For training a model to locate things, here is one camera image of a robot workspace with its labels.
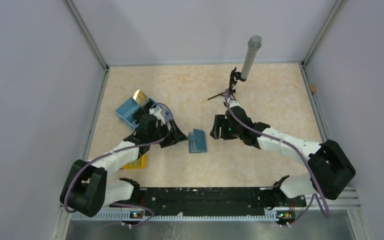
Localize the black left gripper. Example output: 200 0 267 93
148 118 188 148

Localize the blue leather card holder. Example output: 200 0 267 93
188 128 208 154

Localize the blue compartment organizer tray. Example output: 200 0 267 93
114 97 156 130

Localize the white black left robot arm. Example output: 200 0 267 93
60 102 188 217

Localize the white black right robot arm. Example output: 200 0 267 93
209 99 356 206

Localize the gold credit card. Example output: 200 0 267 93
132 89 148 105

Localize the yellow toy brick block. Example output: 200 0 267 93
121 155 147 170

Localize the black mini tripod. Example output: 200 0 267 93
207 67 241 102

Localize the grey tube on stand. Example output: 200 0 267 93
240 35 262 82

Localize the white toothed cable strip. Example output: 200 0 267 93
71 210 279 222

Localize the aluminium table frame rail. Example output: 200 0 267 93
299 62 361 210

